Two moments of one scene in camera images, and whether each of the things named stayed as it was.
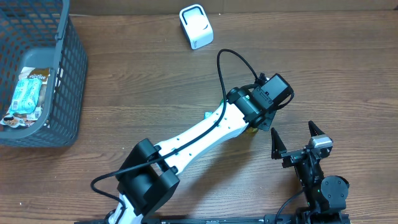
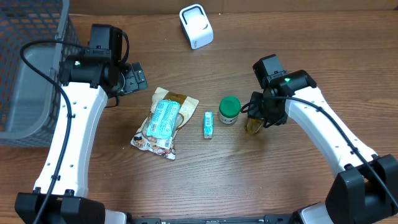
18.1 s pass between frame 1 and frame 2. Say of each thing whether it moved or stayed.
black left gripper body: moved
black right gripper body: moved
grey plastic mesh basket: stayed
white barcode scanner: stayed
